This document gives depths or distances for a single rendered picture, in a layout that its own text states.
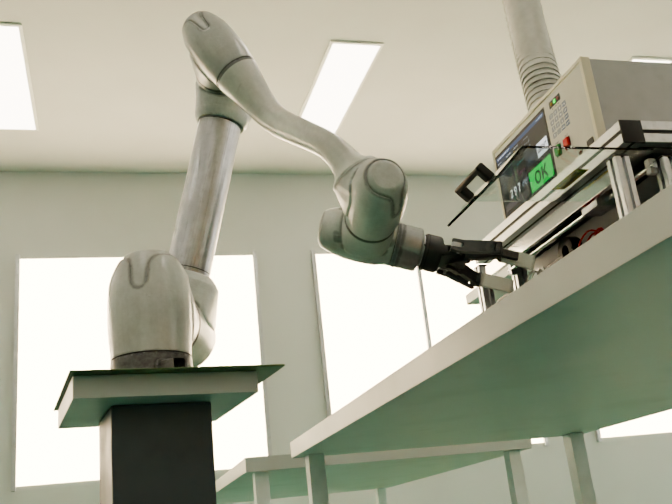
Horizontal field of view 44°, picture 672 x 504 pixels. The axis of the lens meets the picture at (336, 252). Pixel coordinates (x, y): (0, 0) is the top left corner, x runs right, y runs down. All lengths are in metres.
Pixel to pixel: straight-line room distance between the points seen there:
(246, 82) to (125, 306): 0.55
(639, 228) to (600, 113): 0.84
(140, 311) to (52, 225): 5.01
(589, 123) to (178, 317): 0.90
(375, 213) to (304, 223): 5.26
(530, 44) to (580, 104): 1.85
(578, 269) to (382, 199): 0.53
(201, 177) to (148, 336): 0.47
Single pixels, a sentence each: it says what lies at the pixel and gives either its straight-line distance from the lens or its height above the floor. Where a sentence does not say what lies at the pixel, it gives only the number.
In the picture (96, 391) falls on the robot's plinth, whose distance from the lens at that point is 1.48.
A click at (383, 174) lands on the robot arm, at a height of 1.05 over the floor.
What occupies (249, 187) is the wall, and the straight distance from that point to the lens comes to 6.81.
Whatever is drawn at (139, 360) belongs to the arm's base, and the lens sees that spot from 1.59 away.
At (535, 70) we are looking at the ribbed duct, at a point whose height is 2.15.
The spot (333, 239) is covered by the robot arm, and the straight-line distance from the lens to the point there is 1.66.
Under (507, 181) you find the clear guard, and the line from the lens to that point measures 1.66.
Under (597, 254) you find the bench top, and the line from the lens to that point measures 1.02.
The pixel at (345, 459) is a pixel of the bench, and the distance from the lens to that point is 3.10.
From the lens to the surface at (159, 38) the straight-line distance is 5.16.
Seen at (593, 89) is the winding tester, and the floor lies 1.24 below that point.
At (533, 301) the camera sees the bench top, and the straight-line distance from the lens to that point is 1.16.
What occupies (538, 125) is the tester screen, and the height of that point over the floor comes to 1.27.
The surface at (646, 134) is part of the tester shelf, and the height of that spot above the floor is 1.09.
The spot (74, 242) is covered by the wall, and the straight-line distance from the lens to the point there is 6.54.
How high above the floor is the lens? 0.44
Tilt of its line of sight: 19 degrees up
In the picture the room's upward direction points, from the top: 6 degrees counter-clockwise
